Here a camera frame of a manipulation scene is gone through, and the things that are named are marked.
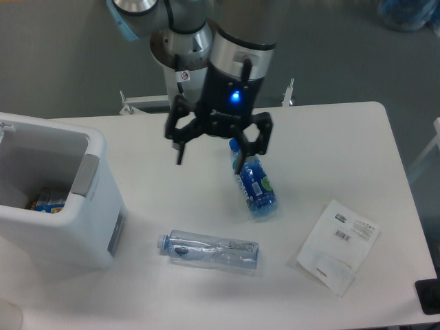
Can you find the white plastic package bag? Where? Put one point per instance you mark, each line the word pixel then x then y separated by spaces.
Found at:
pixel 337 246

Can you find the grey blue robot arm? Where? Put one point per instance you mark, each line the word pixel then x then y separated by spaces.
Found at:
pixel 244 35

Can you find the white frame at right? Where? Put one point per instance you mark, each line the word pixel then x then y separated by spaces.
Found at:
pixel 426 158

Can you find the clear crushed plastic bottle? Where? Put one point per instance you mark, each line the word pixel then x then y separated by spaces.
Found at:
pixel 209 252

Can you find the blue plastic bag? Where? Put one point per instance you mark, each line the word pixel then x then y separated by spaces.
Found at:
pixel 406 16

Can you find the black device at table edge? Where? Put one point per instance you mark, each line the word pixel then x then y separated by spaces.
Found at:
pixel 428 294

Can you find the blue packaging inside bin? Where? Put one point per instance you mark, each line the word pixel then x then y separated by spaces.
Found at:
pixel 48 200

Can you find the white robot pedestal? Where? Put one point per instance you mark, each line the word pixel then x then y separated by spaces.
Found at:
pixel 184 59

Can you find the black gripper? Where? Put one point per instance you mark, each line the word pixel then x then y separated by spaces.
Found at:
pixel 223 110

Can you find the white pedestal base frame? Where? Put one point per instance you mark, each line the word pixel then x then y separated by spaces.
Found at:
pixel 160 103

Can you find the blue labelled plastic bottle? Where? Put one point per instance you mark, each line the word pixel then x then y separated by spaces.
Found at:
pixel 254 184

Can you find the white trash can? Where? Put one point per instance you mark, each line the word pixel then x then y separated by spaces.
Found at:
pixel 38 153

